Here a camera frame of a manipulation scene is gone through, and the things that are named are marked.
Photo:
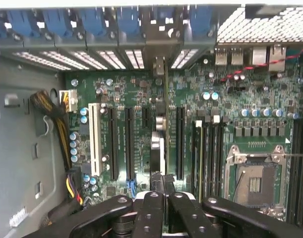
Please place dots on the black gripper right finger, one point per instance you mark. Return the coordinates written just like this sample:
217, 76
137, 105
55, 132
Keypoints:
191, 218

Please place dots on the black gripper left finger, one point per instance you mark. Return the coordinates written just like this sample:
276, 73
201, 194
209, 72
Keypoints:
146, 218

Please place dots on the long black expansion slot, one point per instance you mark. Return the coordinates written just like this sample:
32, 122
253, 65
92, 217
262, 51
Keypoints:
114, 143
129, 143
181, 143

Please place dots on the CPU socket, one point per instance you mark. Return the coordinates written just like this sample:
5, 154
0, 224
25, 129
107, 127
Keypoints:
258, 181

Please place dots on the white expansion slot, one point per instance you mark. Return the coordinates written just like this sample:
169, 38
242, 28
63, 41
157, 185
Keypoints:
95, 138

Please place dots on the short black expansion slot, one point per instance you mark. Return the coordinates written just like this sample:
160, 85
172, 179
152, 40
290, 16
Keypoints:
146, 117

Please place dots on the thin locking lever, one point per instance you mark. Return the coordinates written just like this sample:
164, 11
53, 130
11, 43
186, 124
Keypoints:
290, 155

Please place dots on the green motherboard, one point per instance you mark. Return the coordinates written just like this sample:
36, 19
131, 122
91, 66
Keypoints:
253, 104

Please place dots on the white power connector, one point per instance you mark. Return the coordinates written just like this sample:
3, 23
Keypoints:
69, 100

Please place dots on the black open PC case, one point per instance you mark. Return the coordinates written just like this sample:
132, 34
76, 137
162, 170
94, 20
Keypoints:
42, 42

